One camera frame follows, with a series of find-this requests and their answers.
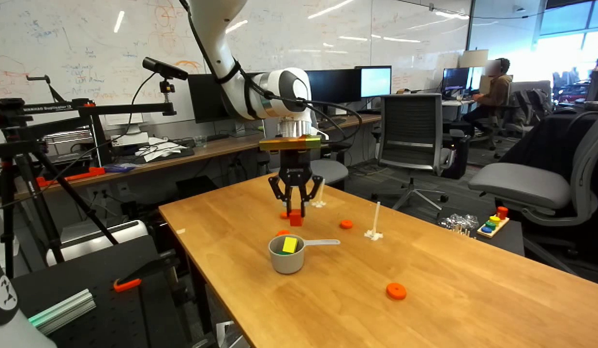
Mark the black mesh office chair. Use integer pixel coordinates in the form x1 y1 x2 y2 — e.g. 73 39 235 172
376 93 469 215

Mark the colourful stacking toy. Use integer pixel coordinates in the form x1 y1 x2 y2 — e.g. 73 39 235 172
475 205 510 240

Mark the seated person brown top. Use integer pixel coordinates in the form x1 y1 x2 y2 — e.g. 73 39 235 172
464 56 514 133

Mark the black boom camera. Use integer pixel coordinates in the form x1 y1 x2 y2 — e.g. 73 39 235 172
140 54 189 83

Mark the black cap white logo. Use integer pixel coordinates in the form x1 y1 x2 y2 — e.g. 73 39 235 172
0 257 20 327

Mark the grey seat office chair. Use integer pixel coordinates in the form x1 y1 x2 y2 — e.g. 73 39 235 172
307 157 351 190

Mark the black computer monitor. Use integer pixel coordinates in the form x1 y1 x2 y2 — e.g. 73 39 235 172
438 66 469 99
303 68 361 104
185 72 233 124

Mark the clear plastic bag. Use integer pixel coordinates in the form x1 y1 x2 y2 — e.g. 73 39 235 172
438 211 479 238

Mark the white lamp shade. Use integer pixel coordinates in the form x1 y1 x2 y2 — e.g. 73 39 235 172
456 48 491 70

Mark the silver green cylinder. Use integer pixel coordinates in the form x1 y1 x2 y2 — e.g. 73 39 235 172
24 286 98 336

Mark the orange bar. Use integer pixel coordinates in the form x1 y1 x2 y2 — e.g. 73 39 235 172
34 164 109 190

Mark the long wooden counter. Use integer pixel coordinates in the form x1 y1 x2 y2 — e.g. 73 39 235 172
13 112 382 201

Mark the black low side table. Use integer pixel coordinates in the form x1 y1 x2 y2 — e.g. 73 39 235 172
438 215 525 257

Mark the white paper pile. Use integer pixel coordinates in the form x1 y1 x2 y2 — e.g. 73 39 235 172
131 135 187 162

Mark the black camera tripod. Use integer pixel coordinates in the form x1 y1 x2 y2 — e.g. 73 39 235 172
0 74 177 278

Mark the orange handled clamp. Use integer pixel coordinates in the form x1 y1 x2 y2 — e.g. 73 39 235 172
111 277 144 296

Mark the white wall whiteboard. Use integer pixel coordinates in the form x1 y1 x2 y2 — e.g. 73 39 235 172
0 0 469 104

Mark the grey padded office chair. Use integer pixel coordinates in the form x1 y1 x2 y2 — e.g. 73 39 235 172
467 104 598 273

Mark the white peg on tape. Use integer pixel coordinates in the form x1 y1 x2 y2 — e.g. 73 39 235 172
363 199 384 244
309 178 328 211

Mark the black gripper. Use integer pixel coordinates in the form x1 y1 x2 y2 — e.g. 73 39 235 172
264 151 324 220

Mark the black platform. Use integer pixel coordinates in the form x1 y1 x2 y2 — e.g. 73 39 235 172
13 236 187 348

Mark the lit computer monitor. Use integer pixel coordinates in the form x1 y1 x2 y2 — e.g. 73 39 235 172
353 64 394 101

